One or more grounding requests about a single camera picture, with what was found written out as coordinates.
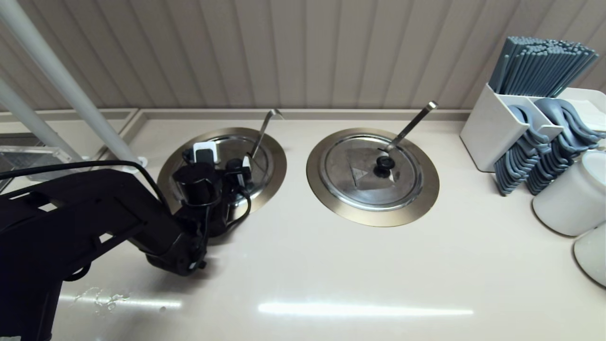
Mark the white cutlery holder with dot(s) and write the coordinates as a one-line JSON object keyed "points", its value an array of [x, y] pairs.
{"points": [[487, 128]]}

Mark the thick white pole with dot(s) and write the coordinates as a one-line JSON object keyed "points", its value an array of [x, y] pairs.
{"points": [[47, 61]]}

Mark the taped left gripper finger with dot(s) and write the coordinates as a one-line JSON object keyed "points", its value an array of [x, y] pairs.
{"points": [[246, 163], [246, 178]]}

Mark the grey chopsticks bundle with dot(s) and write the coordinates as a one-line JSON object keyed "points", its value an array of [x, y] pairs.
{"points": [[539, 66]]}

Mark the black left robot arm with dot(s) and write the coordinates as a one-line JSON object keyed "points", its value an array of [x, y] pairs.
{"points": [[71, 227]]}

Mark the grey spoon stack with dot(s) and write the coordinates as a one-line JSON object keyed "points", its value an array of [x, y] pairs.
{"points": [[513, 166], [549, 161]]}

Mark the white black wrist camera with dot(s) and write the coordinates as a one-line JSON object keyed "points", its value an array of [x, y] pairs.
{"points": [[206, 153]]}

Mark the thin white pole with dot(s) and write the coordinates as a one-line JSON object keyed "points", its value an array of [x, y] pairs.
{"points": [[28, 118]]}

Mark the clear acrylic sign holder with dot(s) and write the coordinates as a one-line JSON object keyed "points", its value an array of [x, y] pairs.
{"points": [[28, 156]]}

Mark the steel lid with black knob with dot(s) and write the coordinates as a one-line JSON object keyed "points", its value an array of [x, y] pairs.
{"points": [[345, 189], [262, 163]]}

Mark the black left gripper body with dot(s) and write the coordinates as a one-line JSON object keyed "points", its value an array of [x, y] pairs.
{"points": [[199, 182]]}

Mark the white rectangular tray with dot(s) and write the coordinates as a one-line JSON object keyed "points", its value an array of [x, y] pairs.
{"points": [[592, 111]]}

